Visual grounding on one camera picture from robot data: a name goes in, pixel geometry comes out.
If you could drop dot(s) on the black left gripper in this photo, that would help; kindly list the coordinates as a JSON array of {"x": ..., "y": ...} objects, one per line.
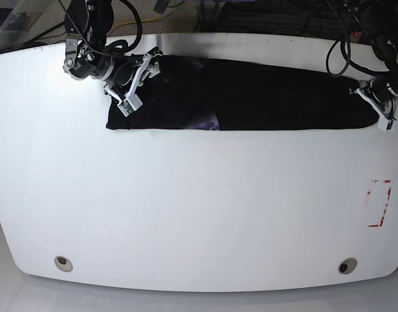
[{"x": 379, "y": 88}]

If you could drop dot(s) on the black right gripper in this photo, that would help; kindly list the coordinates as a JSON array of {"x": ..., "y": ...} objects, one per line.
[{"x": 122, "y": 77}]

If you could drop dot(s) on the black T-shirt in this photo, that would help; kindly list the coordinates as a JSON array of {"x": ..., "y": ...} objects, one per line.
[{"x": 228, "y": 95}]

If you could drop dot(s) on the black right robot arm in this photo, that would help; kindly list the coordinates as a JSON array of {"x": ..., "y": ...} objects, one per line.
[{"x": 87, "y": 52}]

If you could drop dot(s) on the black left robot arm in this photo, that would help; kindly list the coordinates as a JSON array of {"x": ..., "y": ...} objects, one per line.
[{"x": 378, "y": 20}]

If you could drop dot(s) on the power strip with red light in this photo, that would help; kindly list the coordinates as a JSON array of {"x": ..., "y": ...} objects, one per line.
[{"x": 355, "y": 35}]

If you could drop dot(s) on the red tape rectangle marking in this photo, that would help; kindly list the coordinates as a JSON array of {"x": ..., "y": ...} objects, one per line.
[{"x": 377, "y": 201}]

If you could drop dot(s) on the right table grommet hole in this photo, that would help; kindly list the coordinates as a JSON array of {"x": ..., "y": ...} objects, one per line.
[{"x": 347, "y": 266}]

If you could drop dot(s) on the table grommet hole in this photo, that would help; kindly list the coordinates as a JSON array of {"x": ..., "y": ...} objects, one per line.
[
  {"x": 63, "y": 264},
  {"x": 347, "y": 266}
]

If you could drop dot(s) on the left table grommet hole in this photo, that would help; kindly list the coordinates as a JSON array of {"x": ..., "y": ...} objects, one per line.
[{"x": 63, "y": 264}]

